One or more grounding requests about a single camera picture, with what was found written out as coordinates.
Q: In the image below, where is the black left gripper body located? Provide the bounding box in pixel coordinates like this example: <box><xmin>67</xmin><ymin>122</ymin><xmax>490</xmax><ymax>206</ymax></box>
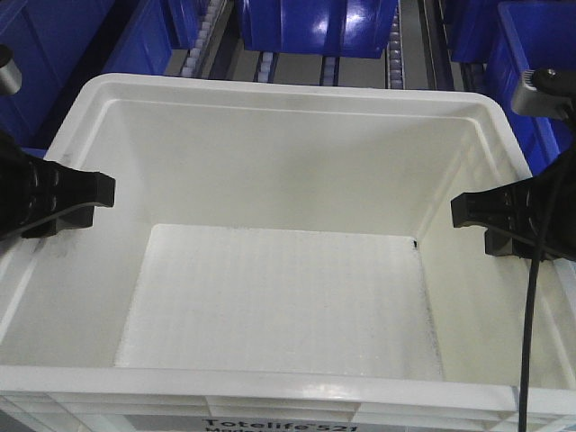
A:
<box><xmin>1</xmin><ymin>131</ymin><xmax>60</xmax><ymax>240</ymax></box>

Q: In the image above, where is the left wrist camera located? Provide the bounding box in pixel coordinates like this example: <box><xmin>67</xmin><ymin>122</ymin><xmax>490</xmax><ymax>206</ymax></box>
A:
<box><xmin>0</xmin><ymin>44</ymin><xmax>23</xmax><ymax>96</ymax></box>

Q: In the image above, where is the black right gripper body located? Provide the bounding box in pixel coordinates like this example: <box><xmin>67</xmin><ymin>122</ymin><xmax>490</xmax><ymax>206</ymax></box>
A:
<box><xmin>506</xmin><ymin>147</ymin><xmax>575</xmax><ymax>261</ymax></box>

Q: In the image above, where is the roller track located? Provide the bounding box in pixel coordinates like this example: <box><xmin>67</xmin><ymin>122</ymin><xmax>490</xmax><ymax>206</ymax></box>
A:
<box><xmin>255</xmin><ymin>51</ymin><xmax>277</xmax><ymax>83</ymax></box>
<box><xmin>178</xmin><ymin>0</ymin><xmax>227</xmax><ymax>78</ymax></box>
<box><xmin>385</xmin><ymin>4</ymin><xmax>405</xmax><ymax>90</ymax></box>

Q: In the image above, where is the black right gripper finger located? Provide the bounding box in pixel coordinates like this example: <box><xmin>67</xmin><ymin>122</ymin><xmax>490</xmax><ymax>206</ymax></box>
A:
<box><xmin>450</xmin><ymin>186</ymin><xmax>511</xmax><ymax>228</ymax></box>
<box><xmin>484</xmin><ymin>229</ymin><xmax>536</xmax><ymax>259</ymax></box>

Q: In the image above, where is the blue bin top centre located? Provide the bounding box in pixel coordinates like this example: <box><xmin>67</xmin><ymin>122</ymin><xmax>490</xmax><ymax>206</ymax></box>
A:
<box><xmin>235</xmin><ymin>0</ymin><xmax>398</xmax><ymax>59</ymax></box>

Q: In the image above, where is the black right cable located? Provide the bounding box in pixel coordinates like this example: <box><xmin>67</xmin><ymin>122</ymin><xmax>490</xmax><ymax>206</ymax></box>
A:
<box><xmin>517</xmin><ymin>152</ymin><xmax>566</xmax><ymax>432</ymax></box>

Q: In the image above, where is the white plastic tote bin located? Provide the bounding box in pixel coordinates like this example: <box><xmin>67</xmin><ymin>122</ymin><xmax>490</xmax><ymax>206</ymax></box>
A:
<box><xmin>0</xmin><ymin>73</ymin><xmax>576</xmax><ymax>432</ymax></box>

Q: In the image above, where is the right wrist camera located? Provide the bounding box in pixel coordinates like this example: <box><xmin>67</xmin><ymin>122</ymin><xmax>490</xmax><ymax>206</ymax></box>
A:
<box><xmin>511</xmin><ymin>68</ymin><xmax>575</xmax><ymax>121</ymax></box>

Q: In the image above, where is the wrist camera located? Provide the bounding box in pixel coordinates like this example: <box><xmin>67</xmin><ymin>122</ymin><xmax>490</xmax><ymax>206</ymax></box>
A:
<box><xmin>511</xmin><ymin>68</ymin><xmax>575</xmax><ymax>121</ymax></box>
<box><xmin>0</xmin><ymin>44</ymin><xmax>23</xmax><ymax>96</ymax></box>

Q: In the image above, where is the left roller track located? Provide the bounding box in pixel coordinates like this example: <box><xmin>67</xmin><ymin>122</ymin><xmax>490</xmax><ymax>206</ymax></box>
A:
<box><xmin>178</xmin><ymin>0</ymin><xmax>227</xmax><ymax>78</ymax></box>

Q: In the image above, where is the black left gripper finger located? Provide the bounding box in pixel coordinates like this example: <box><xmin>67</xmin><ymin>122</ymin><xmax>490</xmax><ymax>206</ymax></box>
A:
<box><xmin>22</xmin><ymin>206</ymin><xmax>95</xmax><ymax>239</ymax></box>
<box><xmin>58</xmin><ymin>166</ymin><xmax>116</xmax><ymax>212</ymax></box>

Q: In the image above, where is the blue bin right side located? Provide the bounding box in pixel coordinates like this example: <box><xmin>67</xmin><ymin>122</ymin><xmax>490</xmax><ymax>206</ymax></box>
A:
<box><xmin>485</xmin><ymin>1</ymin><xmax>575</xmax><ymax>174</ymax></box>

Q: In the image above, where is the middle roller track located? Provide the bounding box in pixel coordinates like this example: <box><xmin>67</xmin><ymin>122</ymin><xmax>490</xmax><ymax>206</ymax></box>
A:
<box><xmin>255</xmin><ymin>51</ymin><xmax>277</xmax><ymax>83</ymax></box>

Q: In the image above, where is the right roller track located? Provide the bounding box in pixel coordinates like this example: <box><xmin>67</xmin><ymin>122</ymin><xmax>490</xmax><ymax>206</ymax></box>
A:
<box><xmin>385</xmin><ymin>4</ymin><xmax>405</xmax><ymax>90</ymax></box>

